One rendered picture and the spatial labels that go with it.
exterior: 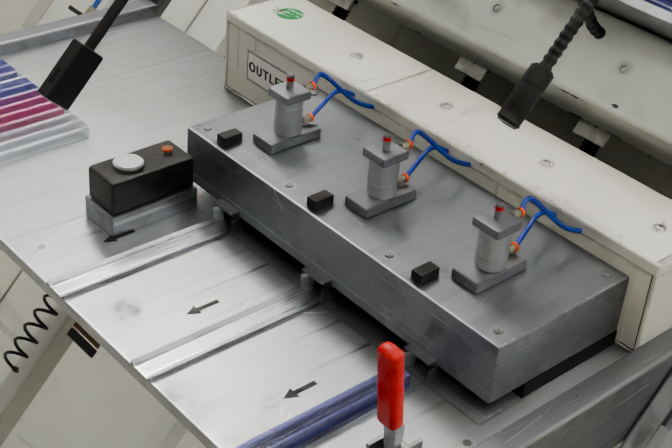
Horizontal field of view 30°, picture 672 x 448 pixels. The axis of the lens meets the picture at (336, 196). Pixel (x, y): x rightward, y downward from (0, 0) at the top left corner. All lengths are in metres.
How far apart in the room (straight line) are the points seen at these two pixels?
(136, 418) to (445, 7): 2.13
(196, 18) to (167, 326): 2.58
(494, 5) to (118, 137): 0.34
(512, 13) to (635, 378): 0.33
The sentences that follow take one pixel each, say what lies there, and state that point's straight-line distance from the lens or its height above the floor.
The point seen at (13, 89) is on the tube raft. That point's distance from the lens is 1.17.
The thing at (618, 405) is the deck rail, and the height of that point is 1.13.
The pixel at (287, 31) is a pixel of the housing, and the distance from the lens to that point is 1.13.
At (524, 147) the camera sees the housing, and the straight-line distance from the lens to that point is 0.98.
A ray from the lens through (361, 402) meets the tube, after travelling 0.82.
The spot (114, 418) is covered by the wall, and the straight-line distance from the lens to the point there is 3.13.
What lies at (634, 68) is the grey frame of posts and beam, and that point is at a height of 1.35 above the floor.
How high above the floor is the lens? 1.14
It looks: level
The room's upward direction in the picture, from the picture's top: 34 degrees clockwise
